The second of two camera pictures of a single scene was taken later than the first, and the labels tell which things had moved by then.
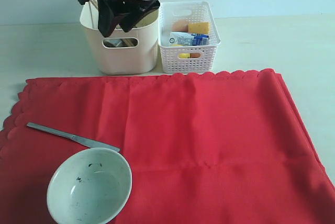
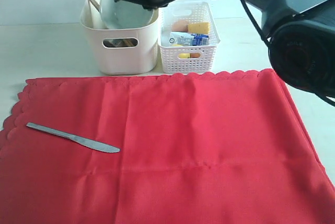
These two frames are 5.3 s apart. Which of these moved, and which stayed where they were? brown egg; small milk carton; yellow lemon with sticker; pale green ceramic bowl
Moved: pale green ceramic bowl
Stayed: yellow lemon with sticker; brown egg; small milk carton
